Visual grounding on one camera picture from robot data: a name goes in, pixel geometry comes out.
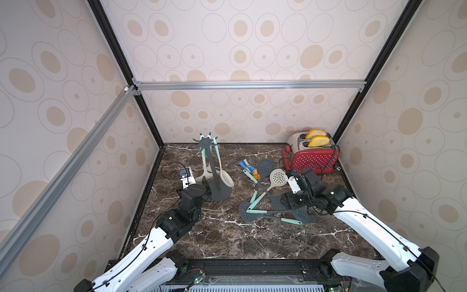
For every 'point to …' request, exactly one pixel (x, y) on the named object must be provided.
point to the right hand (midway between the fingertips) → (286, 199)
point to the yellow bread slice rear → (315, 132)
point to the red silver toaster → (298, 155)
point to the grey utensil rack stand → (219, 193)
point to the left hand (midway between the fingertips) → (202, 179)
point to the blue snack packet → (245, 165)
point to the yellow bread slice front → (318, 140)
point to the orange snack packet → (256, 174)
